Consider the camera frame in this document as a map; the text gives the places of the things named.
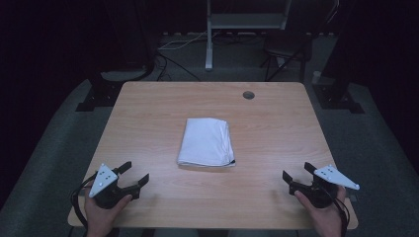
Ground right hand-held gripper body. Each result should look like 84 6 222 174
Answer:
295 164 361 209

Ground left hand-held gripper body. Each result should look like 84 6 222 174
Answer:
88 163 139 210

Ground white printed tank top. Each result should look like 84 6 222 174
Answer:
177 118 236 168

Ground person's left hand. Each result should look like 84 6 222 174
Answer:
83 187 133 233

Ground person's right hand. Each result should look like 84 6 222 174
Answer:
293 186 346 233

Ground black stand base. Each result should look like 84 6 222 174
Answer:
75 70 156 113
310 82 366 115

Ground grey round base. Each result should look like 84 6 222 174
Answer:
100 68 148 82

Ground black chair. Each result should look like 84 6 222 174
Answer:
260 31 314 83

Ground white metal stand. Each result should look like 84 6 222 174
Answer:
205 0 293 72

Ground left hand-held gripper black cable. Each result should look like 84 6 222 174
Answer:
70 173 97 229

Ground hand-held gripper black cable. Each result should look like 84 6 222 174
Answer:
70 173 97 229
332 194 351 237

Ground right hand-held gripper black cable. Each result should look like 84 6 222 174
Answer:
332 194 351 237

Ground black floor cable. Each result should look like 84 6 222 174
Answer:
154 52 202 83

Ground white floor cable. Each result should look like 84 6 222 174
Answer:
157 30 210 51

